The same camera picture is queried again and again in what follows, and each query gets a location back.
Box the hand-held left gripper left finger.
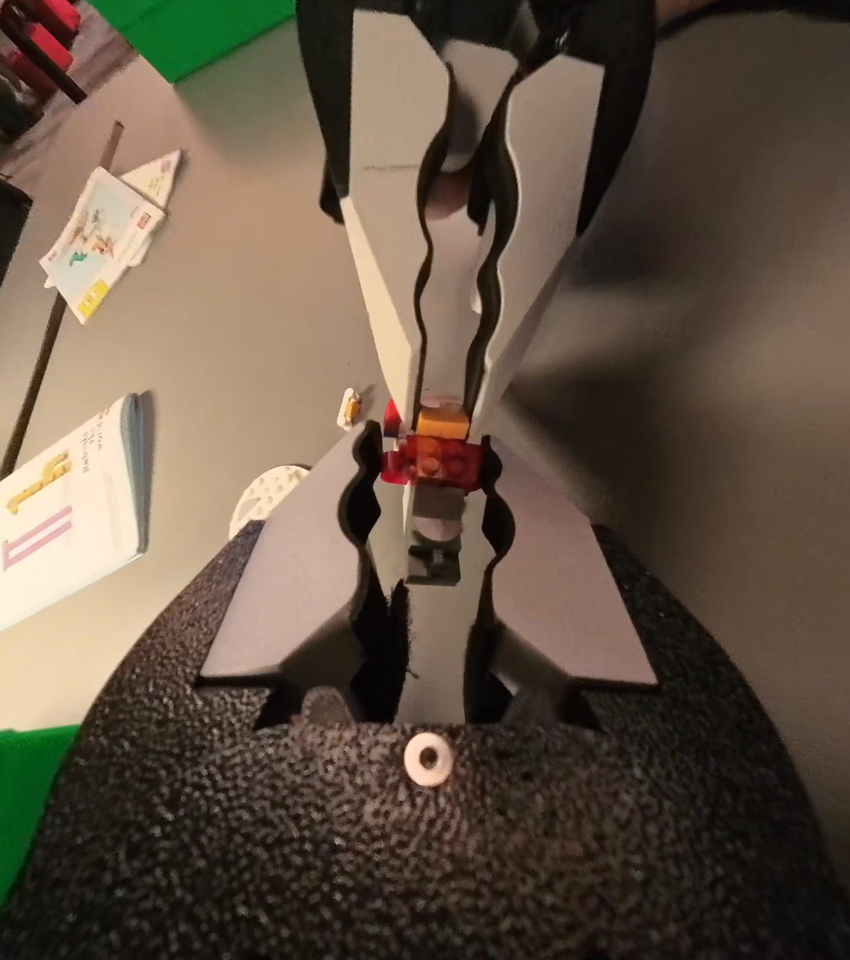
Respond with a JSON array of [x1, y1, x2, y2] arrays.
[[198, 420, 382, 687]]

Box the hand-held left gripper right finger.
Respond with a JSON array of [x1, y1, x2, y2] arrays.
[[470, 435, 660, 699]]

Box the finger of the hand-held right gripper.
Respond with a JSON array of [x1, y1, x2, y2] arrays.
[[464, 54, 609, 440], [338, 0, 450, 423]]

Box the white round studded plate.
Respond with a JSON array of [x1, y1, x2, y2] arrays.
[[228, 462, 315, 539]]

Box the colourful brick assembly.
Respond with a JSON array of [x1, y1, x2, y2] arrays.
[[378, 388, 487, 588]]

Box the person's right hand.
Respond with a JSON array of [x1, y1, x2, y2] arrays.
[[428, 168, 472, 224]]

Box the small instruction leaflet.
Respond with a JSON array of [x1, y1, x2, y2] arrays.
[[121, 147, 186, 209]]

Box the thick instruction booklet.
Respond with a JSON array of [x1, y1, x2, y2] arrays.
[[0, 391, 153, 644]]

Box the large instruction leaflet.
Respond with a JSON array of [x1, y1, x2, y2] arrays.
[[38, 165, 168, 326]]

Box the red stacked boxes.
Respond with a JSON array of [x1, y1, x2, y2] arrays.
[[12, 0, 82, 48]]

